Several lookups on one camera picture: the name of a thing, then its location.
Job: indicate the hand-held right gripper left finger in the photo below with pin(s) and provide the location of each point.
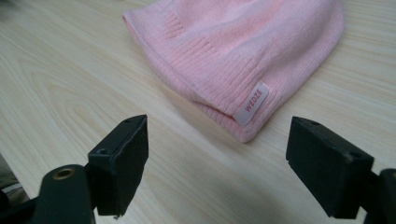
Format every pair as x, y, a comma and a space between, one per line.
120, 174

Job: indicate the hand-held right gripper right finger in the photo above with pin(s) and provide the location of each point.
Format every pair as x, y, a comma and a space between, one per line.
327, 165

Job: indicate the pink knitted beanie hat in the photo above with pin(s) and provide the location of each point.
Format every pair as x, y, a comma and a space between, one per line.
227, 56

